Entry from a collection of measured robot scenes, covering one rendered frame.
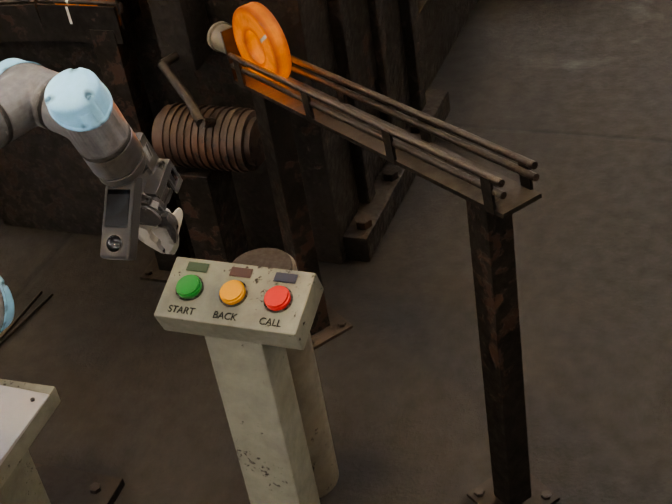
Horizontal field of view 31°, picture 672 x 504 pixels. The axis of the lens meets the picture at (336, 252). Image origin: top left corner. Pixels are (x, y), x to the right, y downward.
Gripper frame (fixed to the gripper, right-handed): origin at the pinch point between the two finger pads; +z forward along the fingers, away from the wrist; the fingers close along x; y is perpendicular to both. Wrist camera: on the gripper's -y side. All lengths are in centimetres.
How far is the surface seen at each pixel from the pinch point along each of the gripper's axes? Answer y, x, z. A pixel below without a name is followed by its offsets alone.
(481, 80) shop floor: 137, 1, 123
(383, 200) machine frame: 74, 7, 93
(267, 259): 14.3, -3.9, 24.1
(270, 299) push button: -1.0, -14.0, 9.3
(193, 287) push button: -0.4, -0.9, 9.2
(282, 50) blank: 54, 3, 17
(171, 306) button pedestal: -3.5, 2.2, 10.3
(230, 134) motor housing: 50, 19, 37
